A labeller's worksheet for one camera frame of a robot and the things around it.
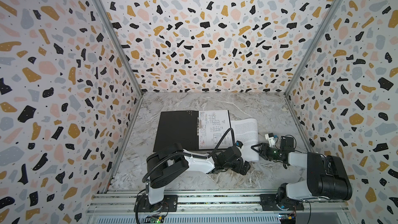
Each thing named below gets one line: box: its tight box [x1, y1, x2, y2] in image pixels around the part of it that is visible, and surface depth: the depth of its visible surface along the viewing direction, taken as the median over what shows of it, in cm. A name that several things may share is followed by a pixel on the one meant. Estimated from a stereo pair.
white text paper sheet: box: [230, 118, 260, 163], surface depth 99 cm
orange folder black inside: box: [153, 109, 232, 152], surface depth 103 cm
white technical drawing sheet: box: [198, 109, 233, 150], surface depth 105 cm
